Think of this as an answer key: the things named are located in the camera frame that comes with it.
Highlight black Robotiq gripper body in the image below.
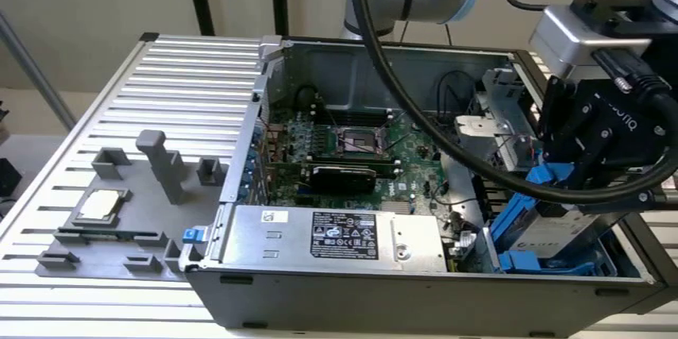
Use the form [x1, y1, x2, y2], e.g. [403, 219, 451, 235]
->
[559, 76, 678, 169]

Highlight hard disk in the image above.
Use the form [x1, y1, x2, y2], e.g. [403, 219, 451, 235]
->
[489, 162, 615, 272]

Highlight metal drive cage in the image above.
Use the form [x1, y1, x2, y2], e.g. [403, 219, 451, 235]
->
[455, 68, 547, 173]

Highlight green motherboard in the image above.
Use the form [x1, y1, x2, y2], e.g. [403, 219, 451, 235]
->
[258, 108, 467, 217]

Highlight small silver heatsink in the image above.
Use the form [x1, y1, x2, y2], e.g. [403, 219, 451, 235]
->
[380, 200, 413, 215]

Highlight CPU socket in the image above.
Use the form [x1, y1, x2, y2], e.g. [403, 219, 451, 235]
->
[331, 126, 385, 156]

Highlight black RAM slot bank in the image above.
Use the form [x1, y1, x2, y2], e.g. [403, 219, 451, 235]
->
[304, 152, 397, 165]
[316, 107, 391, 125]

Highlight black graphics card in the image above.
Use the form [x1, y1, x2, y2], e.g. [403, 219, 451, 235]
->
[300, 163, 377, 196]

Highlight black open PC case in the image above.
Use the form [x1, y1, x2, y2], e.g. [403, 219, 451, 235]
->
[182, 35, 670, 330]

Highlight silver power supply unit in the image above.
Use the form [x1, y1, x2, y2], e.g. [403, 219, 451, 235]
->
[210, 203, 449, 272]

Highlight blue case latch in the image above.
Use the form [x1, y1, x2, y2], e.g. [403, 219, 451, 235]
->
[181, 226, 208, 245]

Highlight grey parts rack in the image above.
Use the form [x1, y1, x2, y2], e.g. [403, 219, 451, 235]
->
[33, 130, 233, 283]

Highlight silver CPU chip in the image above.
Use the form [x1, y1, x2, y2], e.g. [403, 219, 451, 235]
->
[73, 188, 130, 223]

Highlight green RAM stick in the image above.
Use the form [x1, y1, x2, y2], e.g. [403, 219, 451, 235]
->
[56, 227, 160, 241]

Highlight black box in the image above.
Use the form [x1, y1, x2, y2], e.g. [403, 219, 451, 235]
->
[0, 158, 22, 197]

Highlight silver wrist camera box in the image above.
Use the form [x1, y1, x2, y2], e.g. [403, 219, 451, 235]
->
[527, 4, 654, 78]

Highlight black wire bundle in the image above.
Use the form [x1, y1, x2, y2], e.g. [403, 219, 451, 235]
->
[435, 71, 479, 145]

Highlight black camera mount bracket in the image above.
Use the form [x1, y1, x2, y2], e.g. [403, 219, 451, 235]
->
[568, 0, 658, 27]

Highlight thin black wire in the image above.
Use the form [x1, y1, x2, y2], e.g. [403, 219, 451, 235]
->
[429, 182, 463, 213]

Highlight thick black camera cable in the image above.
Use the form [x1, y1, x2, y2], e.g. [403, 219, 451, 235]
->
[347, 0, 678, 205]

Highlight black looped wire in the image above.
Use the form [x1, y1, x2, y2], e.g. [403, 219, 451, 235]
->
[295, 84, 320, 118]

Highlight aluminium profile post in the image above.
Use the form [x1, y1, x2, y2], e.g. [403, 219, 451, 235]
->
[0, 9, 74, 132]

